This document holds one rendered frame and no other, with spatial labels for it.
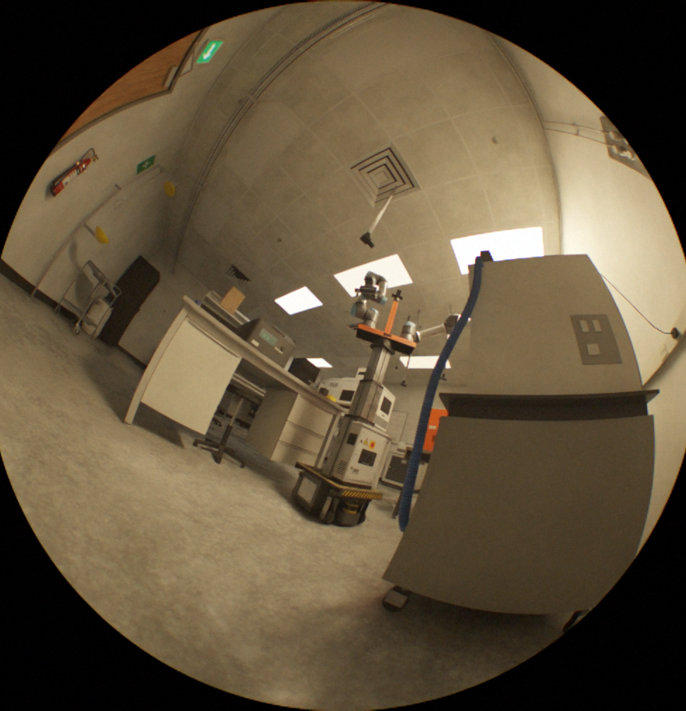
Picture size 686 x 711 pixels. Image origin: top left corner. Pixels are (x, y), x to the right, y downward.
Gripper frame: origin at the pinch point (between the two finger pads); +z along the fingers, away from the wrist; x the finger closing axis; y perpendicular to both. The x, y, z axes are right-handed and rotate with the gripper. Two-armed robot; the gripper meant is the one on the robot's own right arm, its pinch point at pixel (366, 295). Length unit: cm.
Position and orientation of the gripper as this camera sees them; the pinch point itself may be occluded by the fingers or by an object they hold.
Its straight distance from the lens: 154.9
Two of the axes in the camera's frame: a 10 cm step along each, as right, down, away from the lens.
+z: -2.3, 6.2, -7.5
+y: 0.0, 7.7, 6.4
